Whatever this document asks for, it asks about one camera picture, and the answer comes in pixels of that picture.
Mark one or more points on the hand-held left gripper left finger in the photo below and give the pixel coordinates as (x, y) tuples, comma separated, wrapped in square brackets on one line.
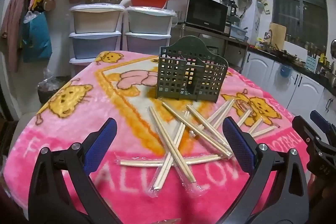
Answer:
[(101, 145)]

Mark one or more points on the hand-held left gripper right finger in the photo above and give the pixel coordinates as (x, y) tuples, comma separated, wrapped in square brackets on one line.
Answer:
[(237, 145)]

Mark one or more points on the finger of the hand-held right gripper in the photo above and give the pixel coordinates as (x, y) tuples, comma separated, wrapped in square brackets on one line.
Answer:
[(323, 121), (309, 132)]

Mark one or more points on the group of wooden chopsticks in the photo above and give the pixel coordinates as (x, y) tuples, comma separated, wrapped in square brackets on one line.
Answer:
[(173, 145)]

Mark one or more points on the dark green perforated utensil holder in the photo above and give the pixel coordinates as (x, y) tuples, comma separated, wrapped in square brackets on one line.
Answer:
[(170, 69)]

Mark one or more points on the pink printed blanket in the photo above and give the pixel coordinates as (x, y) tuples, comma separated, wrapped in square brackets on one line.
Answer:
[(78, 98)]

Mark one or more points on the light blue knife block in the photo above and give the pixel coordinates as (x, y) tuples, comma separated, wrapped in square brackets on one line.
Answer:
[(312, 64)]

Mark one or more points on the blue hanging plastic bag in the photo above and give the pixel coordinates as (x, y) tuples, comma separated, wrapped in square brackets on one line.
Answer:
[(285, 70)]

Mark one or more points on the hanging pot lid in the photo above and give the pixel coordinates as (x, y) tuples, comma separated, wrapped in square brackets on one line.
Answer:
[(333, 47)]

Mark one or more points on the black wok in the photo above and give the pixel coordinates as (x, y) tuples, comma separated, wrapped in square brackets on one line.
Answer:
[(286, 55)]

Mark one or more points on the black trash bag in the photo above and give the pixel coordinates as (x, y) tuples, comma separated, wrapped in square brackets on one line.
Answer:
[(50, 87)]

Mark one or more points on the white kitchen cabinet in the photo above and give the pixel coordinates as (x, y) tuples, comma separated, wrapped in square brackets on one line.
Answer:
[(262, 66)]

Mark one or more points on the pink storage bin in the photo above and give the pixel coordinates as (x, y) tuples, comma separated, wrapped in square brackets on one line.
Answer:
[(81, 65)]

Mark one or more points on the wooden cutting board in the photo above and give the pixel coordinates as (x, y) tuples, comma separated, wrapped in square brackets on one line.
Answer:
[(277, 35)]

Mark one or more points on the large steel pot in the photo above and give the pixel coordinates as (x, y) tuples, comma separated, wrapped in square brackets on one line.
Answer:
[(212, 50)]

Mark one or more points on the metal faucet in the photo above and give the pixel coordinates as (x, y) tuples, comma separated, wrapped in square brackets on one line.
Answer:
[(269, 35)]

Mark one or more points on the stainless steel rack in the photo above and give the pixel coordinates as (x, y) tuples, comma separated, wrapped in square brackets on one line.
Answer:
[(237, 43)]

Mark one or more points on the lilac storage bin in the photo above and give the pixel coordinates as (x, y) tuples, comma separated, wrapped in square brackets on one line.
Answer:
[(147, 41)]

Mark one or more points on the light blue box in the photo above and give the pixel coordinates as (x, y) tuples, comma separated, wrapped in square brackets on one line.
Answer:
[(239, 31)]

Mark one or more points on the teal hanging bag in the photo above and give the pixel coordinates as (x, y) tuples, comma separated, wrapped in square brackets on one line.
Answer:
[(36, 40)]

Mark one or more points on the cream storage bin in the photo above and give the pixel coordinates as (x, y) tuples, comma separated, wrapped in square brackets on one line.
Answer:
[(95, 19)]

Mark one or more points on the grey-green storage bin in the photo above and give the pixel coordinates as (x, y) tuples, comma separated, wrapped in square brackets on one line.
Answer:
[(148, 22)]

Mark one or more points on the black microwave oven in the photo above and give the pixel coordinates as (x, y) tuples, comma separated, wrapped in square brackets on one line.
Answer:
[(204, 12)]

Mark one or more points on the black blender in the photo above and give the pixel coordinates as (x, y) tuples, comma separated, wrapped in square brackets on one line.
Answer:
[(231, 7)]

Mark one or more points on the wicker basket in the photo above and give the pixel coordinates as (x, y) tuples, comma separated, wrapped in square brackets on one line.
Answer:
[(105, 0)]

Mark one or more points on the red plastic basin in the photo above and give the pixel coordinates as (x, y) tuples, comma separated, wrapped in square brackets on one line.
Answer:
[(148, 1)]

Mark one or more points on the pink hanging garment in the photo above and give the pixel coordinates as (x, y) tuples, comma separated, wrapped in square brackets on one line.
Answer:
[(15, 16)]

